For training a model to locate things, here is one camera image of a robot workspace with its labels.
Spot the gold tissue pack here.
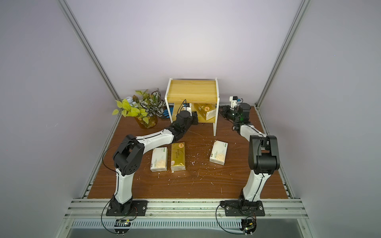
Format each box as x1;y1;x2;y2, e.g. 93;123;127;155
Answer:
194;103;217;120
171;142;186;173

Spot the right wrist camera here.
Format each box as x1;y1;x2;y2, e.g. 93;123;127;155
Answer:
229;96;241;109

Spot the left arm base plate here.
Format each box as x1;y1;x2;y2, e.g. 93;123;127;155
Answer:
106;199;148;217

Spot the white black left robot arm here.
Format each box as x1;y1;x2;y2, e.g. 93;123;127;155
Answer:
112;111;198;206

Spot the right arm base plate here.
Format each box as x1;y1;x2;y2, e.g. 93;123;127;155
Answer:
220;200;266;217

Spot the white green tissue pack left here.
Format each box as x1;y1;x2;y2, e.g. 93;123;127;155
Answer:
150;147;168;172

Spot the small circuit board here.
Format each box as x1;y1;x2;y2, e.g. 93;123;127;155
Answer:
114;219;132;235
240;216;257;236

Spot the aluminium front rail frame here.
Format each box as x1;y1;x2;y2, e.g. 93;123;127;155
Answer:
55;199;316;238

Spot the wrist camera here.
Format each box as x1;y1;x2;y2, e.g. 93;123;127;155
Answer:
229;96;241;109
181;103;191;113

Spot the white green tissue pack right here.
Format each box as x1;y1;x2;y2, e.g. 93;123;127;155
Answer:
209;140;228;166

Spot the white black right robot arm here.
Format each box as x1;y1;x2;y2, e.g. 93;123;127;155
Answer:
219;103;280;202

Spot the right small circuit board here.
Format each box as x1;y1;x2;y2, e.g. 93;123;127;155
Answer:
240;216;257;236

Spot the left small circuit board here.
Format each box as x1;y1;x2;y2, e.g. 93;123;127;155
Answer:
114;219;132;235

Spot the white green tissue pack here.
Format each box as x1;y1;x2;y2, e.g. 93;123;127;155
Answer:
150;147;168;172
209;140;228;166

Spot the blue grey work glove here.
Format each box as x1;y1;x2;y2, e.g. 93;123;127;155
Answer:
161;107;173;120

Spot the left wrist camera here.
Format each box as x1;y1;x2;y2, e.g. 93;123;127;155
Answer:
181;103;191;113

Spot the white frame wooden shelf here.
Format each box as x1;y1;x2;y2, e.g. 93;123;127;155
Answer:
164;78;220;122

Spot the potted artificial plant amber vase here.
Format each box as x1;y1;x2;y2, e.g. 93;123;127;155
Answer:
112;89;166;129

